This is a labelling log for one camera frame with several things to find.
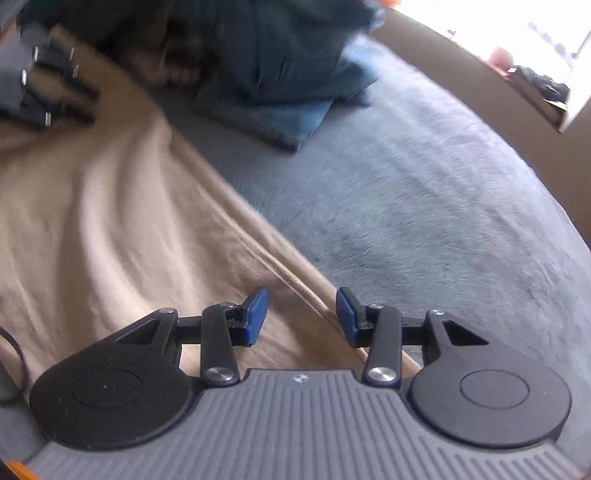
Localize black cable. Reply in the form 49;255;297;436
0;327;29;405

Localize bright window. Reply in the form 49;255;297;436
397;0;591;134

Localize dark cloth on windowsill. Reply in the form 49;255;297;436
510;65;571;101

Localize black cloth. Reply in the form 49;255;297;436
18;0;232;51

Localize blue jeans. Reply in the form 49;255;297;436
194;0;386;151

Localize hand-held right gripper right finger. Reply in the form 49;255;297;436
335;286;490;388

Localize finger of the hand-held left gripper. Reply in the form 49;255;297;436
32;41;101;101
0;68;96;130

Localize beige pants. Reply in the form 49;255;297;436
0;25;423;393

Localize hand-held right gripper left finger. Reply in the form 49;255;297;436
113;286;270;387

